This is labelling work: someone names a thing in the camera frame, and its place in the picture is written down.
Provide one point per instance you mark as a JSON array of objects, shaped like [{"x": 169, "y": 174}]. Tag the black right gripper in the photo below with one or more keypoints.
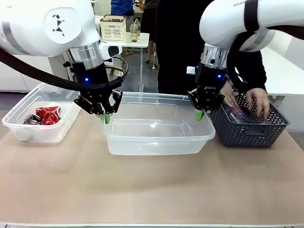
[{"x": 210, "y": 80}]

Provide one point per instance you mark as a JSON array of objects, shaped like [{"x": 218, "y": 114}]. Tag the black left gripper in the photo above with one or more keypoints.
[{"x": 92, "y": 80}]

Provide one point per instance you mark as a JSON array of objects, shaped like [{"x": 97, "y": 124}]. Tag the clear bottle with purple label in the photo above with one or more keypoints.
[{"x": 238, "y": 113}]

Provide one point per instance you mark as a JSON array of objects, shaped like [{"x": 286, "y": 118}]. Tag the crushed red can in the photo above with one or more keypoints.
[
  {"x": 48, "y": 111},
  {"x": 51, "y": 120}
]

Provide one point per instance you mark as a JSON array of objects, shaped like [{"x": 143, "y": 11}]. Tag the black plastic lattice basket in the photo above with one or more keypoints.
[{"x": 249, "y": 140}]

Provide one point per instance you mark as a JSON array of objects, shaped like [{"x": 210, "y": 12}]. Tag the clear plastic bin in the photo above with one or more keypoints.
[
  {"x": 154, "y": 147},
  {"x": 14, "y": 133}
]

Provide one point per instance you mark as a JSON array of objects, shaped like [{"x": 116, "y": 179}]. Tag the crushed dark grey can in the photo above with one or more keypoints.
[{"x": 32, "y": 119}]

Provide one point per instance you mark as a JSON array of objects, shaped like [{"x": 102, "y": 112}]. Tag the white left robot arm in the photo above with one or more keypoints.
[{"x": 35, "y": 23}]

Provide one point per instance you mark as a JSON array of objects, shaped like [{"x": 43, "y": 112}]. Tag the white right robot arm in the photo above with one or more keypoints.
[{"x": 221, "y": 23}]

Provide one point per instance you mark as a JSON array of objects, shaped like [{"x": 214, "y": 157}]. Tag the person's left forearm black sleeve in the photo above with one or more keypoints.
[{"x": 257, "y": 71}]

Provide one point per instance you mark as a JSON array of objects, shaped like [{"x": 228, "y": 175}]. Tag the white lattice shopping basket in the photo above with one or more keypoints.
[{"x": 112, "y": 31}]

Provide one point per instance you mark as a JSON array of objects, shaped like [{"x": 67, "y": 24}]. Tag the person's right hand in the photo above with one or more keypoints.
[{"x": 229, "y": 95}]

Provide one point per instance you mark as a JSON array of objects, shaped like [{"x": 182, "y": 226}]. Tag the person's left hand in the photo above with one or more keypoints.
[{"x": 259, "y": 102}]

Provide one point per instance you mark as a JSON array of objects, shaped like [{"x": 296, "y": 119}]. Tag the person in black shirt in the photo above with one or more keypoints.
[{"x": 175, "y": 47}]

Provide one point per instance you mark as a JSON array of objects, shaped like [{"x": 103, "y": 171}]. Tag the white table with metal legs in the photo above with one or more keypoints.
[{"x": 140, "y": 41}]

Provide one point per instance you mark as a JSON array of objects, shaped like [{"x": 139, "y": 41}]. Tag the clear plastic drink cup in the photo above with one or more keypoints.
[{"x": 135, "y": 33}]

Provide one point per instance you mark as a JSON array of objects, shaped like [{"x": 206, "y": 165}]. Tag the white side table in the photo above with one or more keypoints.
[{"x": 285, "y": 69}]

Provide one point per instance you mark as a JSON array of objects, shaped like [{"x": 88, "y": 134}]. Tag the bystander in black shorts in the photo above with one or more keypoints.
[{"x": 149, "y": 23}]

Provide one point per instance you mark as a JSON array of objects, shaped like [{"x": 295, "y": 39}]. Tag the bystander in blue shirt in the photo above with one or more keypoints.
[{"x": 122, "y": 7}]

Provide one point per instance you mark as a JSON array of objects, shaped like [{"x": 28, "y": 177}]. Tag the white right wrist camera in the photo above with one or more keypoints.
[{"x": 191, "y": 71}]

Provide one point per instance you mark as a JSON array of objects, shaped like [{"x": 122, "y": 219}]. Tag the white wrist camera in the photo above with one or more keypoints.
[
  {"x": 111, "y": 51},
  {"x": 191, "y": 71}
]

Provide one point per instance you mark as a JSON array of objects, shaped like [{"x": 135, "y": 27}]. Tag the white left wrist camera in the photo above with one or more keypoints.
[{"x": 111, "y": 51}]

